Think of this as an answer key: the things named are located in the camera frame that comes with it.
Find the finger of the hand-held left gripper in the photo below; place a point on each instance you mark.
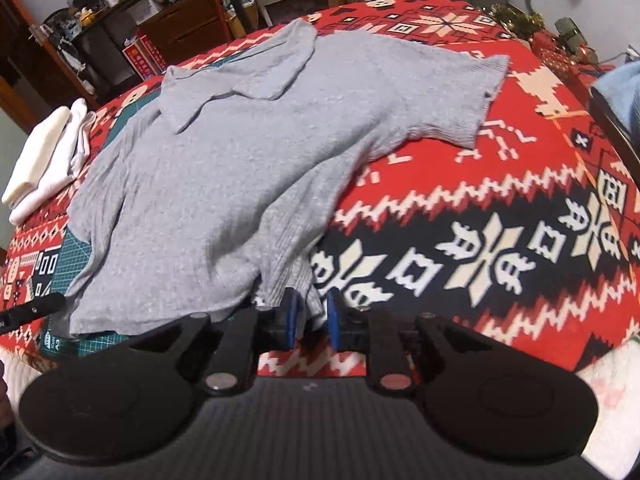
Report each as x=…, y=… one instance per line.
x=30, y=311

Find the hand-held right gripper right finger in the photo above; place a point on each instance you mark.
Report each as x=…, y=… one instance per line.
x=335, y=322

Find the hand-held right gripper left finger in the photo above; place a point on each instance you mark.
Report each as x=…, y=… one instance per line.
x=291, y=322

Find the grey knit polo shirt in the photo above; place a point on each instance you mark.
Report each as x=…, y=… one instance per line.
x=225, y=160

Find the green cutting mat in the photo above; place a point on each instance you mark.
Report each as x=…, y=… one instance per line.
x=70, y=255

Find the folded cream cloth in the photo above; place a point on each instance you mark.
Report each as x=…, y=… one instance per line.
x=35, y=155

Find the folded white shirt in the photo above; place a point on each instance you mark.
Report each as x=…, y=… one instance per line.
x=75, y=145

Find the red patterned blanket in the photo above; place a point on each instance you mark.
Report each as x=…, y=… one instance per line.
x=475, y=210

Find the red printed box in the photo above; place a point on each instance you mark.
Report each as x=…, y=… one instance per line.
x=135, y=60
x=155, y=52

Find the wooden drawer chest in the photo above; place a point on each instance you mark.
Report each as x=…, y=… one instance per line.
x=185, y=25

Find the Christmas garland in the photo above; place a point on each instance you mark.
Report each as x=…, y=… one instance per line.
x=510, y=12

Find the light blue blanket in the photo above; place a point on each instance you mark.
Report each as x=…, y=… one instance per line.
x=620, y=90

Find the green gift box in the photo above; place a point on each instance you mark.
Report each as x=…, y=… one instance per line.
x=567, y=30

